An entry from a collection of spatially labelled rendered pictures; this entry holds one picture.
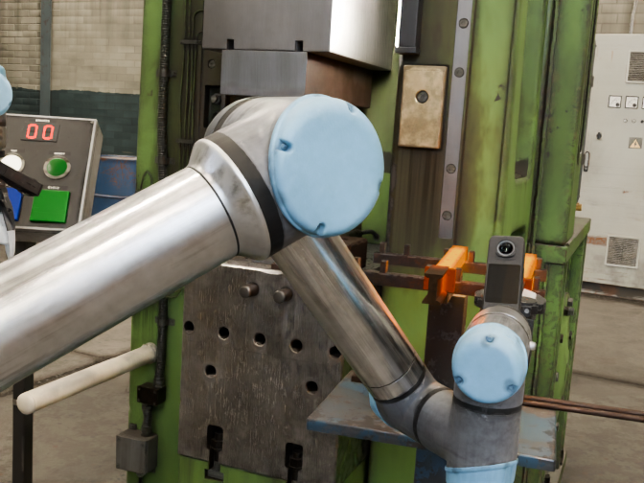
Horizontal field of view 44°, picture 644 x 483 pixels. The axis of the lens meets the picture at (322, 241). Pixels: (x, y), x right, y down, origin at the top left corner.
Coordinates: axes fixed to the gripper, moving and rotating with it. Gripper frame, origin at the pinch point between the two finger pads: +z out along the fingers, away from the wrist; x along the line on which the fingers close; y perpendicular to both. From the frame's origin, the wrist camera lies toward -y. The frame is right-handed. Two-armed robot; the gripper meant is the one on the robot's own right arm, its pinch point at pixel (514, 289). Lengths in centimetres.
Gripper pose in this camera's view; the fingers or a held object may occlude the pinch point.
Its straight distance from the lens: 117.7
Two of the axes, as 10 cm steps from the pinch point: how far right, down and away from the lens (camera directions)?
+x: 9.5, 1.0, -2.9
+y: -0.6, 9.9, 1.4
